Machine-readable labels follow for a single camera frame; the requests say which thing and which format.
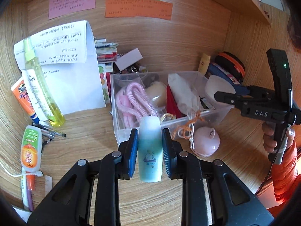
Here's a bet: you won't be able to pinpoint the white small box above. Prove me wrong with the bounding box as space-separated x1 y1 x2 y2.
115 48 143 71

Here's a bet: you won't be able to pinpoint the clear plastic storage bin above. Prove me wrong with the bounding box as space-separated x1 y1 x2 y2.
110 71 232 144

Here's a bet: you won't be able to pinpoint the fruit sticker sheet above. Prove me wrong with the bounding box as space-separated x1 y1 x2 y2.
98 63 110 104

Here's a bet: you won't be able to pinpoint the white orange OFF bottle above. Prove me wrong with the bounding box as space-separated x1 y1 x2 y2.
20 125 42 173

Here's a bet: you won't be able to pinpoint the white drawstring cloth pouch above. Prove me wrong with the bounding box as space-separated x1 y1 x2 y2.
168 73 203 119

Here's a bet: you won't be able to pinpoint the teal white lotion tube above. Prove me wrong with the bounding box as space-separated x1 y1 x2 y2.
138 116 163 183

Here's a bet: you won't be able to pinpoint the orange sunscreen tube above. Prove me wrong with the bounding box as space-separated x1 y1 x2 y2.
11 76 39 124

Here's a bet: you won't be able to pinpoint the stack of cards and booklets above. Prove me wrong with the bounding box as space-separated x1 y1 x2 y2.
94 37 119 73

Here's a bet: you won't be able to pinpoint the black pens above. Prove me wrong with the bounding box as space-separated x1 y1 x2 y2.
32 122 67 146

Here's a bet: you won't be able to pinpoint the person right hand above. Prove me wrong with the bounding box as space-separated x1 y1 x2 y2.
261 121 296 154

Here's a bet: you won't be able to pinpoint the blue fabric pouch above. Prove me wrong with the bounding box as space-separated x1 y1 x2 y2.
207 62 249 95

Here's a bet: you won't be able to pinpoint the pink round macaron case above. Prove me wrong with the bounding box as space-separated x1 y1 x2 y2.
191 127 220 157

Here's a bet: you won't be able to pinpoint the yellow liquid spray bottle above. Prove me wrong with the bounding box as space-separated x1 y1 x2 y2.
24 37 65 127

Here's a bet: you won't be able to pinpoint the black orange round case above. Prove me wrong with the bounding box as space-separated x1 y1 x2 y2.
214 51 246 83

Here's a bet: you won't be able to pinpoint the red fabric pouch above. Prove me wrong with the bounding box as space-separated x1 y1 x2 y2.
166 85 185 118

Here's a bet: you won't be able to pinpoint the orange sticky note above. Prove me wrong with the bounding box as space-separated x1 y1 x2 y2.
105 0 173 21

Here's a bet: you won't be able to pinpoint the yellow sunscreen bottle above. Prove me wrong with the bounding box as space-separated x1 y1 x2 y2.
198 53 211 75

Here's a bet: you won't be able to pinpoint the pink sticky note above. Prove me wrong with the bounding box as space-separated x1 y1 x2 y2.
48 0 96 20

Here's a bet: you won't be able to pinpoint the orange sleeve forearm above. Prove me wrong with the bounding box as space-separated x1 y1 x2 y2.
268 127 300 217

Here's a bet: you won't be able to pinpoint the pale pink round lid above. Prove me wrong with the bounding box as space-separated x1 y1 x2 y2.
204 75 236 104

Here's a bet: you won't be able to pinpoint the orange braided cord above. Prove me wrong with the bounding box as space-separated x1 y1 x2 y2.
171 110 206 142

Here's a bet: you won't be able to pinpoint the orange purple tube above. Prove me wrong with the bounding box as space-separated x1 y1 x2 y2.
21 175 35 212

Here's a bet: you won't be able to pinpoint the pink braided rope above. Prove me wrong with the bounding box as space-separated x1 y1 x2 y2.
115 82 161 129

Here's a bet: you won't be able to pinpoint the white folded paper sheet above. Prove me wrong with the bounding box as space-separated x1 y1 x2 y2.
13 19 107 116

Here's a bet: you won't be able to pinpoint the cream round sponge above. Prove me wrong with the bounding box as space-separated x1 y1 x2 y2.
145 81 166 107

